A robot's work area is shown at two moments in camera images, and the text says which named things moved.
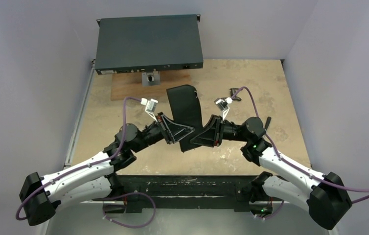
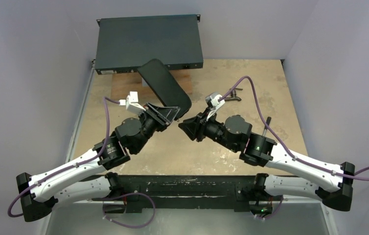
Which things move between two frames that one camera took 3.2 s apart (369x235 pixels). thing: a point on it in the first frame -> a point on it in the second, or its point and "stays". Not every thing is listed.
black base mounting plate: (132, 193) stays
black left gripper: (174, 132) -> (162, 116)
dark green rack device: (148, 44) stays
